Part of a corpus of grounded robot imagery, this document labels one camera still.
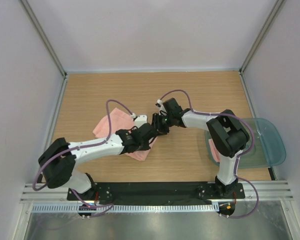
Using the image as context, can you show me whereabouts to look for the plain pink towel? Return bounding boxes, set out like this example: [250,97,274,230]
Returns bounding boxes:
[92,107,158,162]

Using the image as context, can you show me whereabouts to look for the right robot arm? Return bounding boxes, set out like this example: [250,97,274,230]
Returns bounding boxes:
[152,98,250,198]

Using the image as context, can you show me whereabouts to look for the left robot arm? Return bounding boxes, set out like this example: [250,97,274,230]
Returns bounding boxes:
[38,123,157,200]

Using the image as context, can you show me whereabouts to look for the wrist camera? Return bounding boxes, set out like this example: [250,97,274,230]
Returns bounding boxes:
[130,113,148,128]
[155,99,167,116]

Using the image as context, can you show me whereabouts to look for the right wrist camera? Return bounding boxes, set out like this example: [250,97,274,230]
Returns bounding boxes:
[155,99,167,116]

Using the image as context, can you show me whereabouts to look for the white slotted cable duct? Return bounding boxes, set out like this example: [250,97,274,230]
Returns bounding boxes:
[31,202,219,214]

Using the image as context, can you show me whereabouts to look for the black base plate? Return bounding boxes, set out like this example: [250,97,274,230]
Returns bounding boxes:
[77,181,246,201]

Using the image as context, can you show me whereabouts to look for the clear blue plastic tray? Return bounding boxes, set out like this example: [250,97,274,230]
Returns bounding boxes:
[204,117,287,169]

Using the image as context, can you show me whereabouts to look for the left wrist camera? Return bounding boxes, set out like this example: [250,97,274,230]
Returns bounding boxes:
[130,113,148,128]

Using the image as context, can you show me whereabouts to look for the pink bunny towel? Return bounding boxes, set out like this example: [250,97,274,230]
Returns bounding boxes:
[208,139,220,163]

